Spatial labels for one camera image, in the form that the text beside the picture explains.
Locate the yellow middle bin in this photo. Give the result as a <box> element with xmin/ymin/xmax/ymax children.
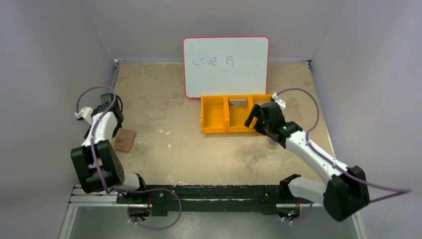
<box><xmin>227</xmin><ymin>95</ymin><xmax>252</xmax><ymax>133</ymax></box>

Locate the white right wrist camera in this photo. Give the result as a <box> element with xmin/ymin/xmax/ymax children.
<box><xmin>271</xmin><ymin>93</ymin><xmax>286</xmax><ymax>112</ymax></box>

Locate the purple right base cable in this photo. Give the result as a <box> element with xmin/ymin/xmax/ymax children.
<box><xmin>280</xmin><ymin>202</ymin><xmax>314</xmax><ymax>225</ymax></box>

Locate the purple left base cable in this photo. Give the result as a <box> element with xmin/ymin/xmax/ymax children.
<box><xmin>126</xmin><ymin>188</ymin><xmax>183</xmax><ymax>231</ymax></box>

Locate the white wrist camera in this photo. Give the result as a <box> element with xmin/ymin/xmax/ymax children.
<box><xmin>74</xmin><ymin>107</ymin><xmax>94</xmax><ymax>123</ymax></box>
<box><xmin>271</xmin><ymin>93</ymin><xmax>286</xmax><ymax>112</ymax></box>

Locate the pink framed whiteboard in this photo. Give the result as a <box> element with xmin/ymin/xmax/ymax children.
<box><xmin>182</xmin><ymin>36</ymin><xmax>270</xmax><ymax>99</ymax></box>

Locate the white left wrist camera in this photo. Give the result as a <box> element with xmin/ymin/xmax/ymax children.
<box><xmin>74</xmin><ymin>107</ymin><xmax>94</xmax><ymax>123</ymax></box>

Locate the yellow right bin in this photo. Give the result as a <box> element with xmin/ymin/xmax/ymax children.
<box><xmin>250</xmin><ymin>94</ymin><xmax>272</xmax><ymax>132</ymax></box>

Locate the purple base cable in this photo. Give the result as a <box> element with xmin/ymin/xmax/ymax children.
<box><xmin>280</xmin><ymin>202</ymin><xmax>314</xmax><ymax>225</ymax></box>
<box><xmin>126</xmin><ymin>188</ymin><xmax>183</xmax><ymax>231</ymax></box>

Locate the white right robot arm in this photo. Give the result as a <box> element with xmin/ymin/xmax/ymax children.
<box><xmin>244</xmin><ymin>101</ymin><xmax>370</xmax><ymax>222</ymax></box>

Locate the yellow bin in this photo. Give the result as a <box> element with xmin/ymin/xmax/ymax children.
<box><xmin>250</xmin><ymin>94</ymin><xmax>272</xmax><ymax>132</ymax></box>
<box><xmin>201</xmin><ymin>96</ymin><xmax>228</xmax><ymax>134</ymax></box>
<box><xmin>227</xmin><ymin>95</ymin><xmax>252</xmax><ymax>133</ymax></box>

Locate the pink leather card holder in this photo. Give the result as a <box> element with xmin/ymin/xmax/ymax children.
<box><xmin>114</xmin><ymin>128</ymin><xmax>136</xmax><ymax>152</ymax></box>

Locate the yellow left bin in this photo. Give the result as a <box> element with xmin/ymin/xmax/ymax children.
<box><xmin>201</xmin><ymin>96</ymin><xmax>228</xmax><ymax>134</ymax></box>

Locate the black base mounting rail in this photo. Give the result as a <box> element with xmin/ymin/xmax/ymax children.
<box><xmin>117</xmin><ymin>185</ymin><xmax>309</xmax><ymax>219</ymax></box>

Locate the aluminium frame rail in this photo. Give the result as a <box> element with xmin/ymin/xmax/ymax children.
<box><xmin>68</xmin><ymin>184</ymin><xmax>146</xmax><ymax>208</ymax></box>

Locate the silver card in middle bin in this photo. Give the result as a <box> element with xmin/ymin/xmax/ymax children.
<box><xmin>228</xmin><ymin>99</ymin><xmax>248</xmax><ymax>108</ymax></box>

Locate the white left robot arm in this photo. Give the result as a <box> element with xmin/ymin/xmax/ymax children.
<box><xmin>70</xmin><ymin>93</ymin><xmax>146</xmax><ymax>193</ymax></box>

